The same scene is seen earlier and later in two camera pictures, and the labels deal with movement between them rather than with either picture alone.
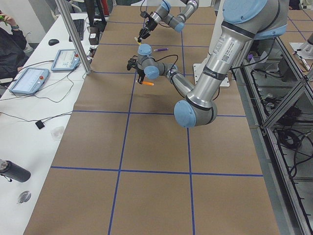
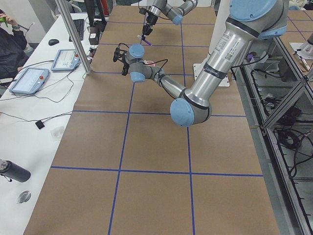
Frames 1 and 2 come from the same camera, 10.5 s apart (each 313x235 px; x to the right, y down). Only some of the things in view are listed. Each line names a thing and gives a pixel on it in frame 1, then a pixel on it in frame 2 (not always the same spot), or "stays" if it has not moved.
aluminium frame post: (70, 26) stays
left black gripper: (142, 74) to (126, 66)
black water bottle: (11, 171) stays
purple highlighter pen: (161, 49) to (146, 41)
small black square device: (40, 124) stays
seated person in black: (13, 42) stays
